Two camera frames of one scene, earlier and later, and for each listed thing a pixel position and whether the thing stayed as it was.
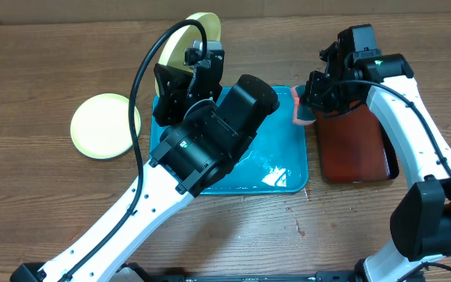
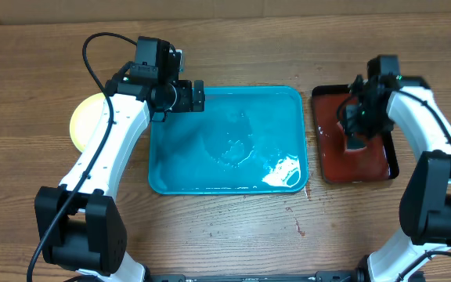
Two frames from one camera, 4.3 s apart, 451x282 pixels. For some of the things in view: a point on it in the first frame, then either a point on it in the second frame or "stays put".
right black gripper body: (323, 97) -> (370, 121)
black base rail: (167, 274) stays put
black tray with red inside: (355, 146) stays put
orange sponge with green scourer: (303, 114) -> (355, 140)
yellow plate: (211, 25) -> (84, 120)
